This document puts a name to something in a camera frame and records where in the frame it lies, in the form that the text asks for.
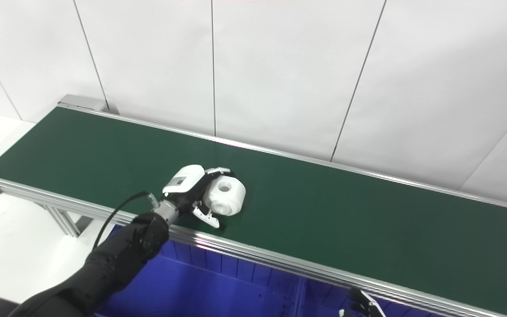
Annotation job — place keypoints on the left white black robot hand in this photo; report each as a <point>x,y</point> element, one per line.
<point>185,185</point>

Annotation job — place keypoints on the blue plastic bin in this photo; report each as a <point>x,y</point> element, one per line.
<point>200,286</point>
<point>324,301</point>

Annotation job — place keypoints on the green conveyor belt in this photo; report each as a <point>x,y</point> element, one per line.
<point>346,220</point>
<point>253,253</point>

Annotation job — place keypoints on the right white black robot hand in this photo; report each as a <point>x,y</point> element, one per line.
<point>365,308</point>

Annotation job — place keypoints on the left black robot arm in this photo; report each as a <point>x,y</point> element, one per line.
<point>112,264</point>

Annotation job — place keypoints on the white cylindrical plastic part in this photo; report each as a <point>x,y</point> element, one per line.
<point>225,197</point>

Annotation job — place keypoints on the aluminium conveyor leg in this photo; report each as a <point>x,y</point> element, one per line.
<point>64,220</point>

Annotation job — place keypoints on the grey conveyor end housing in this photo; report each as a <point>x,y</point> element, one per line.
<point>82,102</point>

